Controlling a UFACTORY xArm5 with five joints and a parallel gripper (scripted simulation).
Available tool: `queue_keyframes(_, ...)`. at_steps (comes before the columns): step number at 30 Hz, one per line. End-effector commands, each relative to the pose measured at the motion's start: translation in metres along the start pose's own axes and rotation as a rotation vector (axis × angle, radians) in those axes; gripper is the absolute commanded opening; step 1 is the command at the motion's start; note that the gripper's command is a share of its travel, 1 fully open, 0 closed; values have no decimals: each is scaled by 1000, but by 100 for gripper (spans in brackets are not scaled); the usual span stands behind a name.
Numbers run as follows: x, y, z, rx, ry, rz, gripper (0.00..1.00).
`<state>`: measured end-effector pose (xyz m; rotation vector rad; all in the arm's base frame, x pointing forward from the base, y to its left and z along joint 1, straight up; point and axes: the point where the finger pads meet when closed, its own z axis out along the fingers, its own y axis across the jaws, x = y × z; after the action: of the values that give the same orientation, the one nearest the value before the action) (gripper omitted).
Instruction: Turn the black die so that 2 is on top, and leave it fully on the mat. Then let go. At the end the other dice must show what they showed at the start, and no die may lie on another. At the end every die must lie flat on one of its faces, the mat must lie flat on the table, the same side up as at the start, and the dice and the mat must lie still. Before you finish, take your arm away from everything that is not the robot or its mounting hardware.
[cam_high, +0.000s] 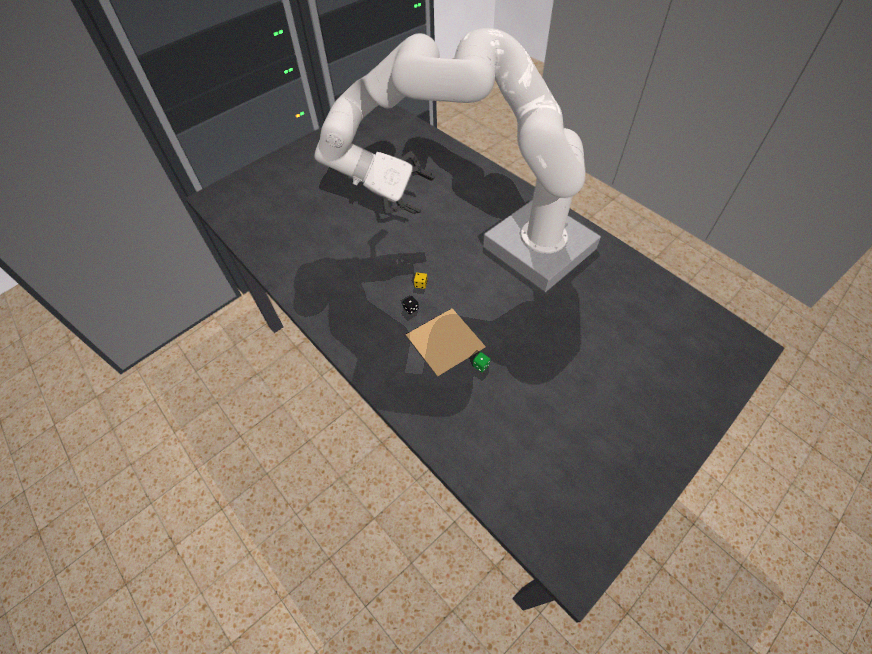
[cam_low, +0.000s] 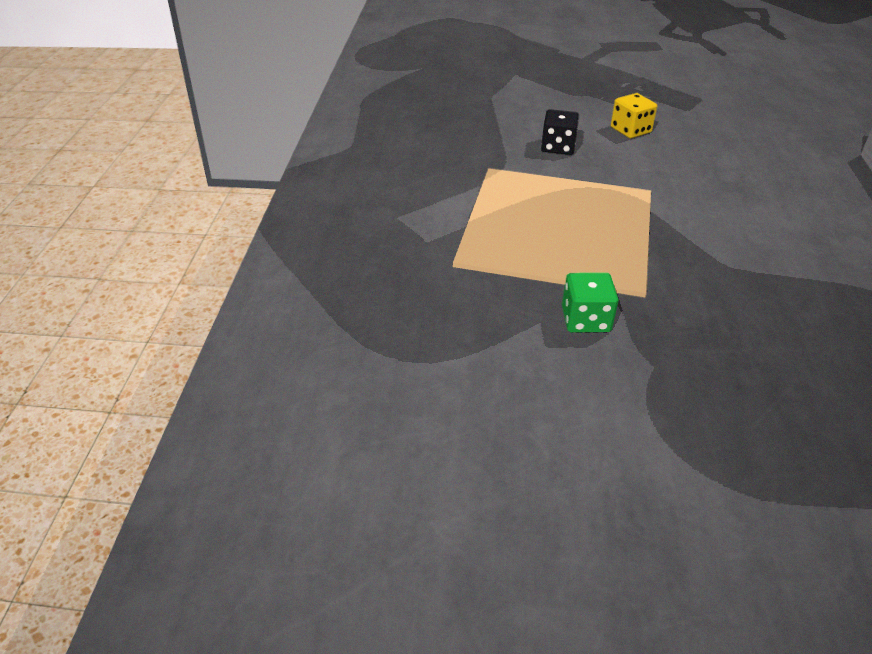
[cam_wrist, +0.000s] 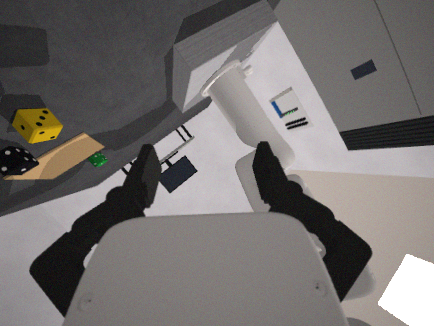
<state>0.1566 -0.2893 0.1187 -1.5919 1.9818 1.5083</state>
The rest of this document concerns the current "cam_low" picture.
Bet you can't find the green die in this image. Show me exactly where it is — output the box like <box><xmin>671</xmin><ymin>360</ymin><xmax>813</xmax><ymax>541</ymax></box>
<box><xmin>562</xmin><ymin>273</ymin><xmax>619</xmax><ymax>332</ymax></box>

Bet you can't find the yellow die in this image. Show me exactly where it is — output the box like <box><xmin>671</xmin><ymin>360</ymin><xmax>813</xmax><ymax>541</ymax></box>
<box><xmin>611</xmin><ymin>93</ymin><xmax>657</xmax><ymax>138</ymax></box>

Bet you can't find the black die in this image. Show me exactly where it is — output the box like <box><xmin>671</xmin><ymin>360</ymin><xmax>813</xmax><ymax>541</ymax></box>
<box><xmin>541</xmin><ymin>109</ymin><xmax>579</xmax><ymax>155</ymax></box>

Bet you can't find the tan flat mat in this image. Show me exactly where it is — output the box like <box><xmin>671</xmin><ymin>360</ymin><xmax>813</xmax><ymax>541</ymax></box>
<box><xmin>453</xmin><ymin>168</ymin><xmax>651</xmax><ymax>297</ymax></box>

